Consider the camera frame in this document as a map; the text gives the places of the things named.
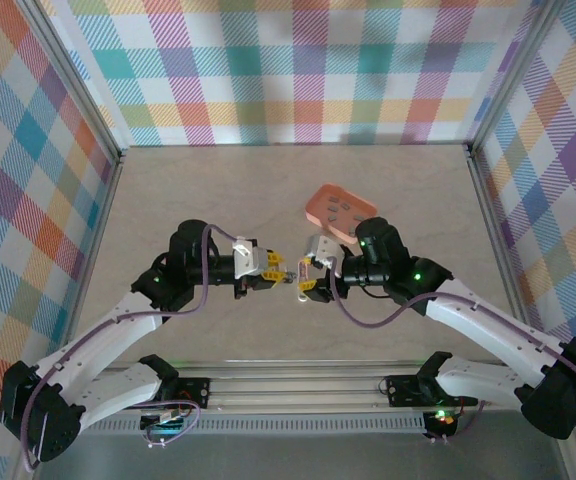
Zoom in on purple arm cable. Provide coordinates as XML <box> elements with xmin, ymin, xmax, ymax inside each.
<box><xmin>328</xmin><ymin>259</ymin><xmax>576</xmax><ymax>434</ymax></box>
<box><xmin>20</xmin><ymin>224</ymin><xmax>242</xmax><ymax>474</ymax></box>

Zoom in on short purple cable loop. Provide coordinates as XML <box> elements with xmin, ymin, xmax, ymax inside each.
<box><xmin>142</xmin><ymin>397</ymin><xmax>203</xmax><ymax>449</ymax></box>

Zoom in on grey slotted cable duct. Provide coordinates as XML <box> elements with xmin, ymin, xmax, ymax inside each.
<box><xmin>82</xmin><ymin>417</ymin><xmax>427</xmax><ymax>434</ymax></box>

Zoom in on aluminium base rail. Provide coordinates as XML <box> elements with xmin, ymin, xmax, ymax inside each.
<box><xmin>82</xmin><ymin>358</ymin><xmax>534</xmax><ymax>417</ymax></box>

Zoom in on orange plastic tray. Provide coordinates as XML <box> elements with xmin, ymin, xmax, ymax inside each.
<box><xmin>303</xmin><ymin>183</ymin><xmax>379</xmax><ymax>246</ymax></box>

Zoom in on aluminium frame floor rail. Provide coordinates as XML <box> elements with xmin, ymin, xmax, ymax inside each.
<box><xmin>12</xmin><ymin>149</ymin><xmax>128</xmax><ymax>480</ymax></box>
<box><xmin>465</xmin><ymin>144</ymin><xmax>576</xmax><ymax>480</ymax></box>

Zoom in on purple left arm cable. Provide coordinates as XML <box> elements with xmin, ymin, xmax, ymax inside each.
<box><xmin>20</xmin><ymin>224</ymin><xmax>242</xmax><ymax>474</ymax></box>

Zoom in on aluminium frame post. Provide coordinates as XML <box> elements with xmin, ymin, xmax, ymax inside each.
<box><xmin>465</xmin><ymin>0</ymin><xmax>565</xmax><ymax>157</ymax></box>
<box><xmin>17</xmin><ymin>0</ymin><xmax>124</xmax><ymax>166</ymax></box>

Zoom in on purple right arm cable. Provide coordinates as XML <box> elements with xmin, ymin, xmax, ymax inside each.
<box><xmin>328</xmin><ymin>259</ymin><xmax>576</xmax><ymax>434</ymax></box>

